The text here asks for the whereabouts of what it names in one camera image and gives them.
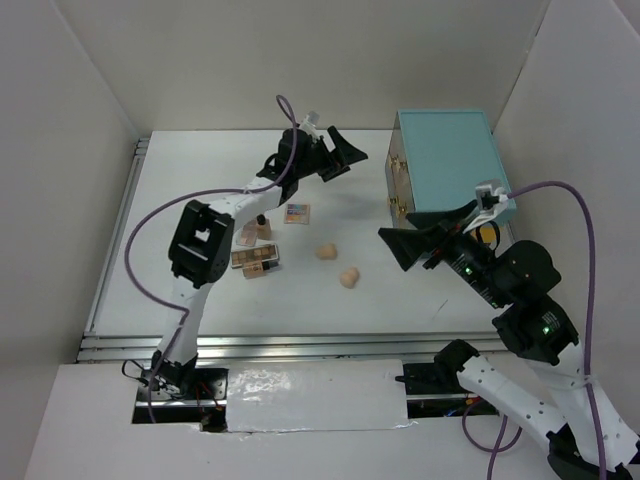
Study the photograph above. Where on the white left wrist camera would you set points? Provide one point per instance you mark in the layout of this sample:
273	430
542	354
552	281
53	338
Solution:
309	124

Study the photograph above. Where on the pink eyeshadow palette tilted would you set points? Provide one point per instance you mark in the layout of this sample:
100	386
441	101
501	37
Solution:
248	235

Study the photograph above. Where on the beige makeup sponge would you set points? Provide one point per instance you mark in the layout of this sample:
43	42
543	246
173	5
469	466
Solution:
327	252
349	278

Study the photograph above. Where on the white foam front panel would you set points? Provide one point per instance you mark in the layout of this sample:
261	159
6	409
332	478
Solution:
327	395

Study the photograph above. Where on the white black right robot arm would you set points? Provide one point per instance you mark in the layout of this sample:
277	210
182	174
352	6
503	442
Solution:
581	432

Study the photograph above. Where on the long eyeshadow palette horizontal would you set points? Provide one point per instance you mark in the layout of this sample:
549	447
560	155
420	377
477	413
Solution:
266	253

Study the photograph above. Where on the teal yellow drawer cabinet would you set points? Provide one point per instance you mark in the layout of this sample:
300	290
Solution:
436	158

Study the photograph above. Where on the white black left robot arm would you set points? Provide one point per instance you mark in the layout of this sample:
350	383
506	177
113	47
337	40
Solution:
200	250

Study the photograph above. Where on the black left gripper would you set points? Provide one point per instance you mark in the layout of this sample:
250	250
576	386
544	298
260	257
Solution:
333	160

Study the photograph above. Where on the lying foundation bottle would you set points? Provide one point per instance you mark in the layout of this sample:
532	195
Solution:
258	269

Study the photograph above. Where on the aluminium table frame rails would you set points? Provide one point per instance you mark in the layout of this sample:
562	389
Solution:
299	311

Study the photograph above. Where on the colourful small eyeshadow palette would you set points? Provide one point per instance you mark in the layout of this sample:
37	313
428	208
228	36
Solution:
297	213

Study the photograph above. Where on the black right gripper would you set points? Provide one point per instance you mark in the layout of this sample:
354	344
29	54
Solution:
406	243

